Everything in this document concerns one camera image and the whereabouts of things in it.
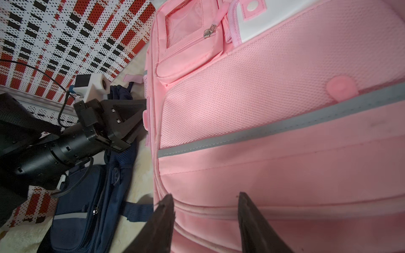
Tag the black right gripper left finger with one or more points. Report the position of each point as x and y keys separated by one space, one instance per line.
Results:
x=156 y=235

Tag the navy blue backpack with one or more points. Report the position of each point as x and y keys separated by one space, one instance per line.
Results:
x=87 y=215

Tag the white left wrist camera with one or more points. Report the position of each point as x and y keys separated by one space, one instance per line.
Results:
x=91 y=86

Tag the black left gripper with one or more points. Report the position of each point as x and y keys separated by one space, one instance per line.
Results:
x=110 y=124

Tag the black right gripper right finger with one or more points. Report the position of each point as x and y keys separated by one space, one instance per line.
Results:
x=257 y=236

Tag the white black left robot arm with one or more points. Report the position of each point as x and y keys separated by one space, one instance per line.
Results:
x=37 y=153

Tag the pink school backpack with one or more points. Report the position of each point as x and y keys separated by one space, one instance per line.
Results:
x=299 y=104

